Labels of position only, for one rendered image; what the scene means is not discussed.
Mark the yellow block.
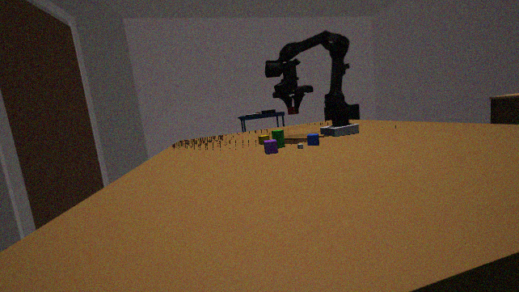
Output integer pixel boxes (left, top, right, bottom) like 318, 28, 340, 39
258, 135, 270, 145

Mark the purple block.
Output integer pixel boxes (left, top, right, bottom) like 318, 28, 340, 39
264, 139, 278, 154

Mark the blue block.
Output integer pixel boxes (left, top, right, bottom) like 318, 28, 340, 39
307, 133, 319, 146

